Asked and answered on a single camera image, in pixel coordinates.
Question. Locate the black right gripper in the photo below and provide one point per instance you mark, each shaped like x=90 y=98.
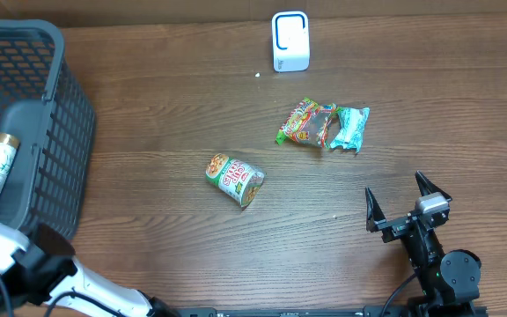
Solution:
x=393 y=227

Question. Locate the teal snack packet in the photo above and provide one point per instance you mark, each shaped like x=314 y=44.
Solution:
x=351 y=133

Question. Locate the colourful candy bag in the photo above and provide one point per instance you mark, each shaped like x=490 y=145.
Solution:
x=308 y=124

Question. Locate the cup noodles container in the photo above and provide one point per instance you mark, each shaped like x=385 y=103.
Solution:
x=236 y=178

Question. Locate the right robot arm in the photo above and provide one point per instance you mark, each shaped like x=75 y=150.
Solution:
x=442 y=284

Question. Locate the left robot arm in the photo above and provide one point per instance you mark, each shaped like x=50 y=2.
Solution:
x=42 y=269

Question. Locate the white barcode scanner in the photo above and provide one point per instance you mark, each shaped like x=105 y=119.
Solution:
x=290 y=41

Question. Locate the dark grey plastic basket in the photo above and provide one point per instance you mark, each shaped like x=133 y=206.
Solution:
x=44 y=107

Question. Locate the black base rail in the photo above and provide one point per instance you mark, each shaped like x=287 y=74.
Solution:
x=367 y=311

